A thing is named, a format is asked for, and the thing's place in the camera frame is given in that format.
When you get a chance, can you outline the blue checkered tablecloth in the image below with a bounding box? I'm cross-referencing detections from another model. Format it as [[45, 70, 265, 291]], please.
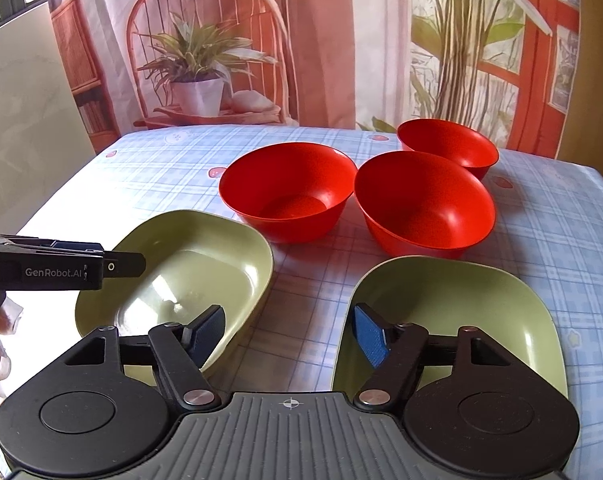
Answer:
[[0, 125, 603, 480]]

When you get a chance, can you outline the green square plate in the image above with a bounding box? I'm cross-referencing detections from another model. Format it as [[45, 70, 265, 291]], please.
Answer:
[[330, 254, 568, 408], [74, 210, 275, 374]]

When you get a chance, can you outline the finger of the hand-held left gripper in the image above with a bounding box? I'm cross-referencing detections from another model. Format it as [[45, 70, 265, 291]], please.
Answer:
[[50, 240, 105, 256], [103, 252, 147, 279]]

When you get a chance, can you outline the red plastic bowl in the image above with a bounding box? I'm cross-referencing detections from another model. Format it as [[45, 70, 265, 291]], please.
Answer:
[[354, 151, 497, 260], [219, 142, 358, 244], [397, 119, 499, 181]]

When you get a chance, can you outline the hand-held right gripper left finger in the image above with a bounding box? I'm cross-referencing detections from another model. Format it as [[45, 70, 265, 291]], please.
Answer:
[[62, 304, 227, 413]]

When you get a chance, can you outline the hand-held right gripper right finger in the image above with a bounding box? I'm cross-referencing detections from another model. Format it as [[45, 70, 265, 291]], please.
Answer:
[[352, 303, 513, 408]]

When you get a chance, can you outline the printed plant backdrop cloth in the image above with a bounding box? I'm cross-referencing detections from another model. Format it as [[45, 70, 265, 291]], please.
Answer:
[[46, 0, 582, 153]]

